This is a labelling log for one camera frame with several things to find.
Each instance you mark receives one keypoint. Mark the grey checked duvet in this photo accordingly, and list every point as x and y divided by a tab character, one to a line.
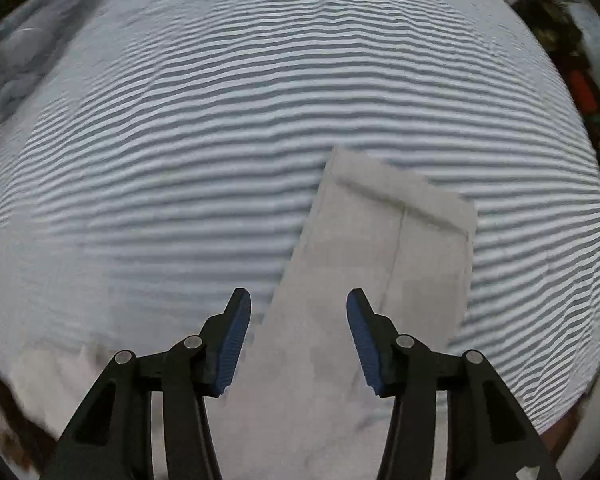
25	45

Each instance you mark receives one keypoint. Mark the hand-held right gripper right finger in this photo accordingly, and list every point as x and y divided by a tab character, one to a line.
361	342

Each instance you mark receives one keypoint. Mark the grey white striped bed sheet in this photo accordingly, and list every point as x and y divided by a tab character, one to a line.
230	135

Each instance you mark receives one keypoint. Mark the dark wooden cabinet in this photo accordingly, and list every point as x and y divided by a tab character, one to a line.
555	30

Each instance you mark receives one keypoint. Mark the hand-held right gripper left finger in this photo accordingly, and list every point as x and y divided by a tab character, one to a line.
234	347

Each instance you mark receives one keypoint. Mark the red box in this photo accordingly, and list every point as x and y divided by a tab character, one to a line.
582	91

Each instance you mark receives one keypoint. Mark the beige pants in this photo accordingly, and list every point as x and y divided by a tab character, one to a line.
370	245

